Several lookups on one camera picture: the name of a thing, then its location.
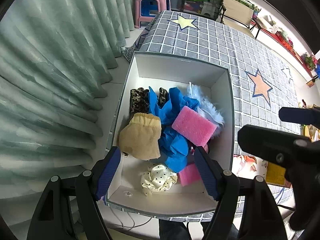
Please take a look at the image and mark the grey checked star tablecloth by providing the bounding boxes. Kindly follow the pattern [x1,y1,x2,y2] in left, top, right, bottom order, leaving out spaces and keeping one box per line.
[107,11,300,217]

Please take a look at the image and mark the leopard print scrunchie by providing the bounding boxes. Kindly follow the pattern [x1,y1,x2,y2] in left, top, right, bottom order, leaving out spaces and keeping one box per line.
[130,87,169,114]

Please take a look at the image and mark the white grey storage box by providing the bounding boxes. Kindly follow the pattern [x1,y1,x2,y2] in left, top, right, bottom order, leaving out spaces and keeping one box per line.
[106,52,234,217]

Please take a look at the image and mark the person dark trouser legs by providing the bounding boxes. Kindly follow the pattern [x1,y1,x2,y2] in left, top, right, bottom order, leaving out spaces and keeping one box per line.
[158,219,210,239]

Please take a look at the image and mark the light blue fluffy cloth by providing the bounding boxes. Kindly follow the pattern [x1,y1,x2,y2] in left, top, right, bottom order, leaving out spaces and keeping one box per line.
[187,82,225,138]

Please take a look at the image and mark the green curtain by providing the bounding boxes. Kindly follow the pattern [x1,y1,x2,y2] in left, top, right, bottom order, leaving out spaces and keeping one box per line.
[0,0,137,230]

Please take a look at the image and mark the orange white tissue pack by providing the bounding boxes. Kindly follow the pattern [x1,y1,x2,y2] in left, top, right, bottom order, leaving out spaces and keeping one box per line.
[232,154,268,179]

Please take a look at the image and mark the beige folding chair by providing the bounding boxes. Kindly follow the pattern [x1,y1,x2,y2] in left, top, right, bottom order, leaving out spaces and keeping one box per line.
[218,0,253,33]

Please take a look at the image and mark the beige cloth pouch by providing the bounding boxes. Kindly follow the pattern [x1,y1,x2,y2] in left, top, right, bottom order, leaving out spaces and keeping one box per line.
[119,113,162,160]

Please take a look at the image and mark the pink sponge block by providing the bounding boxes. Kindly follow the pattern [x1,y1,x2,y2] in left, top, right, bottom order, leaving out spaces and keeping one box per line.
[171,106,217,146]
[178,163,201,186]

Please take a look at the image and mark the potted red flower plant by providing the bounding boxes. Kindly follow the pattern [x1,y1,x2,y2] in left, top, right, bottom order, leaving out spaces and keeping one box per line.
[301,53,317,70]

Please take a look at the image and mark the pink plastic stool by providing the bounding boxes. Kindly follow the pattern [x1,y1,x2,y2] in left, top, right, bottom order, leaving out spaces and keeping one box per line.
[135,0,171,28]

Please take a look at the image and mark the red low shelf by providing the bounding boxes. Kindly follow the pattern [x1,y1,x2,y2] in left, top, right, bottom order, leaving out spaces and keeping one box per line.
[251,16,318,81]

